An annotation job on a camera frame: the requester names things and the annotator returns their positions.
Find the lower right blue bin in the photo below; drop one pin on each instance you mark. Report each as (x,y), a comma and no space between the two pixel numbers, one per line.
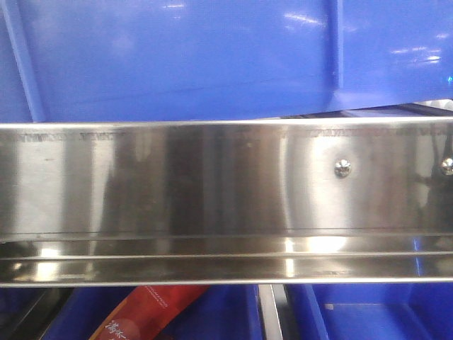
(372,310)

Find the lower left blue bin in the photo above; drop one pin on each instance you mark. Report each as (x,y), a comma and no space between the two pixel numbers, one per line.
(223,312)

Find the steel divider bar below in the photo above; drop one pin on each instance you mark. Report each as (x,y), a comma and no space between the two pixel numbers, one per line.
(274,311)

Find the left rail screw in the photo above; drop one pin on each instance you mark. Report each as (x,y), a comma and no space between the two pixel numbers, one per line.
(342,168)

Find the red snack package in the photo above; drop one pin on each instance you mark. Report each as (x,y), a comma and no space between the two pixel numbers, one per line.
(147,310)

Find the rail screw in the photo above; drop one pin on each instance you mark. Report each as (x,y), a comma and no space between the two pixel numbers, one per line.
(342,168)
(446,166)

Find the large blue plastic bin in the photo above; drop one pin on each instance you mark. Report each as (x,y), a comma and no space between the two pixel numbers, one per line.
(87,61)

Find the right rail screw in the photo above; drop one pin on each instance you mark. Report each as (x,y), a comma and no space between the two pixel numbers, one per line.
(446,166)

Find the stainless steel shelf rail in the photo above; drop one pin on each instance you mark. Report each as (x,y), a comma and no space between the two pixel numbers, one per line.
(226,202)

